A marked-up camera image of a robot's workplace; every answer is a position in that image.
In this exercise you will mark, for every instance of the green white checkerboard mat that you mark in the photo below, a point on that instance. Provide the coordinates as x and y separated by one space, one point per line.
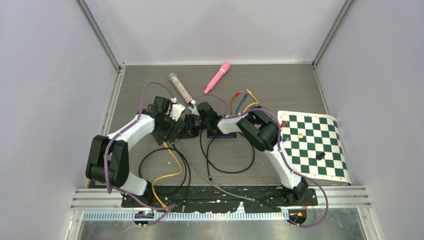
321 135

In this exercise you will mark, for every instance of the black power adapter with cord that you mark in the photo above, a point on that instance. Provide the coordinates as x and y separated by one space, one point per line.
258 107

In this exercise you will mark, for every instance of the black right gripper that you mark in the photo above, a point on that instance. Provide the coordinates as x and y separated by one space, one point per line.
190 130

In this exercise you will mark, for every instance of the black cable teal boot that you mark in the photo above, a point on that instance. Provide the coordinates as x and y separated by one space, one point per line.
227 157
170 173

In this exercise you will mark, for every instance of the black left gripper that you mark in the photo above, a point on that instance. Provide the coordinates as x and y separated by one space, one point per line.
167 116

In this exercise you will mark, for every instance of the aluminium front rail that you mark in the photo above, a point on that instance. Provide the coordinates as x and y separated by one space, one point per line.
208 198

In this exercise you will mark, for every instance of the glitter tube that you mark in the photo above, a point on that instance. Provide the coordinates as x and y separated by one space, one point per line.
173 78

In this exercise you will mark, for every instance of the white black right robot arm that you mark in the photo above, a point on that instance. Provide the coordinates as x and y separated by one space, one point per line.
263 132

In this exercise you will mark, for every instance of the black chess piece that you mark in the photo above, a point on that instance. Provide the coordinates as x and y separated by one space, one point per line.
320 155

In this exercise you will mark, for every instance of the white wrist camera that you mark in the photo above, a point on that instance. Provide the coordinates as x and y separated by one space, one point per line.
176 109
193 108

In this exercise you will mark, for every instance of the pink marker pen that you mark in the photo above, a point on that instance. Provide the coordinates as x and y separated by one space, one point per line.
222 70

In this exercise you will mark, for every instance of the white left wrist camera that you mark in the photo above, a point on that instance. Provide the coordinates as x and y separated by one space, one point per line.
176 109

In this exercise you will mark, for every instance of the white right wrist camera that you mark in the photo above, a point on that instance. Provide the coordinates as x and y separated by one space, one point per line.
193 108

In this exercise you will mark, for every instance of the small black TP-Link switch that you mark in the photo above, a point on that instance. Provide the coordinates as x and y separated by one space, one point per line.
232 135

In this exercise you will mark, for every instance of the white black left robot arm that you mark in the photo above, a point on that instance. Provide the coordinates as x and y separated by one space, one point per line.
108 159

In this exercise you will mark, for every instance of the dark grey network switch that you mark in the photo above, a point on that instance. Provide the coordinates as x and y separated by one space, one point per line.
166 129

